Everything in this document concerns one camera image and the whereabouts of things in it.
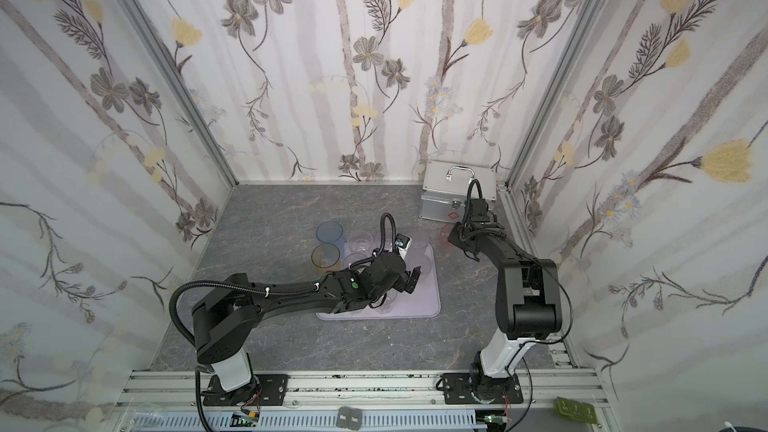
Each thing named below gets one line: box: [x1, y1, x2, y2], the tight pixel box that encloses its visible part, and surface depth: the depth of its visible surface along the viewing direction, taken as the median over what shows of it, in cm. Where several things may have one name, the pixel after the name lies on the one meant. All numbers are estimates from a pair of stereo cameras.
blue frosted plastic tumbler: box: [316, 220, 344, 253], surface depth 90 cm
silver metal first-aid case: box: [418, 160, 497, 223], surface depth 103 cm
